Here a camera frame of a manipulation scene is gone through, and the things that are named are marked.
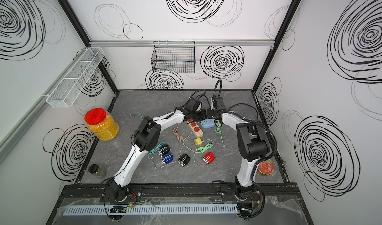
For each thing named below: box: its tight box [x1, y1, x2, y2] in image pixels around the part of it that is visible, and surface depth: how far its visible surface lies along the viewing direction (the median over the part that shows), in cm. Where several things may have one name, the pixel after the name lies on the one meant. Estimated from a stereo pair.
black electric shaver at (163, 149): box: [158, 143, 171, 156], surface depth 88 cm
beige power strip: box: [186, 118, 204, 138], surface depth 96 cm
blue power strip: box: [200, 118, 216, 128], surface depth 100 cm
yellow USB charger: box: [193, 137, 203, 146], surface depth 92 cm
